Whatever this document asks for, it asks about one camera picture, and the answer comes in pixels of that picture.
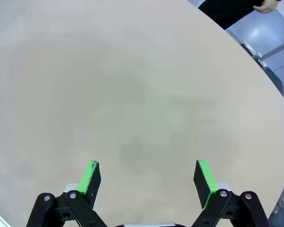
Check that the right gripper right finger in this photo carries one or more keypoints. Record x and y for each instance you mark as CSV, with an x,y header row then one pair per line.
x,y
203,186

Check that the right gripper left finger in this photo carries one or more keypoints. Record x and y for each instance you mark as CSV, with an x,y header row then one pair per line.
x,y
90,184

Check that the person's left hand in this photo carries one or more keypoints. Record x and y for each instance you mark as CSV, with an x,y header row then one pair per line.
x,y
269,6

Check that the white metal pole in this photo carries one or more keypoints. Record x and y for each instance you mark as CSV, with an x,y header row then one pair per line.
x,y
274,50

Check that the person's body in red jacket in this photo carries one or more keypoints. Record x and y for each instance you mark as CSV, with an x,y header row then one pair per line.
x,y
227,11

